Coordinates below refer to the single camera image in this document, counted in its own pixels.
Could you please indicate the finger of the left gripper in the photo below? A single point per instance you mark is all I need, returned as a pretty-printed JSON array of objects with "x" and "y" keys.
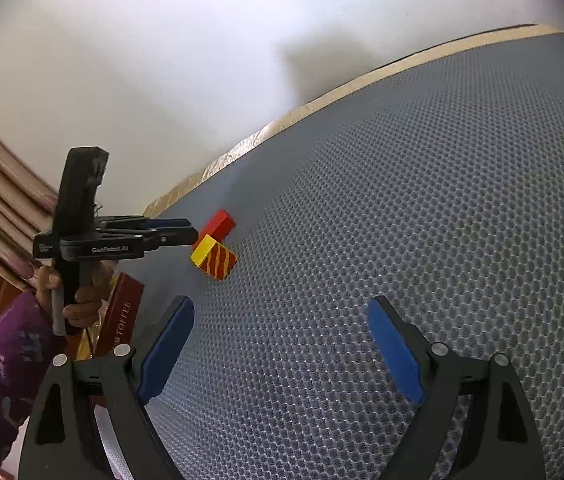
[
  {"x": 149, "y": 238},
  {"x": 139, "y": 223}
]

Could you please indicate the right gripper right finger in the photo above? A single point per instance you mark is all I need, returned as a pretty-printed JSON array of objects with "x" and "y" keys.
[{"x": 500, "y": 439}]

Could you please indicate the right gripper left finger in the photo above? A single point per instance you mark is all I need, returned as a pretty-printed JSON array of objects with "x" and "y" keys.
[{"x": 63, "y": 440}]

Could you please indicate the yellow red striped cube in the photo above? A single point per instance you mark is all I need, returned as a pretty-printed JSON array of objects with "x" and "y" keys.
[{"x": 213, "y": 258}]

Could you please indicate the red wooden block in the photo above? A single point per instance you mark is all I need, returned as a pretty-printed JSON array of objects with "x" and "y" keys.
[{"x": 218, "y": 227}]

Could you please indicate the red toffee tin box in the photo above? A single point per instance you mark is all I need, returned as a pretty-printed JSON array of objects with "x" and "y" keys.
[{"x": 116, "y": 319}]

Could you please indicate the purple sleeved forearm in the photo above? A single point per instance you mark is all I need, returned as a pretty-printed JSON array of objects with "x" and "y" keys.
[{"x": 27, "y": 347}]

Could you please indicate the person's left hand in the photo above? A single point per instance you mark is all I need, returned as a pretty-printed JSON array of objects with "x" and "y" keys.
[{"x": 88, "y": 299}]

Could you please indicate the beige leaf print curtain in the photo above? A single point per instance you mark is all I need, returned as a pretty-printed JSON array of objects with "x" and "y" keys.
[{"x": 26, "y": 209}]

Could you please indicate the grey honeycomb mesh mat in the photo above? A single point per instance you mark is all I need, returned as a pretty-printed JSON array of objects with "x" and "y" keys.
[{"x": 440, "y": 188}]

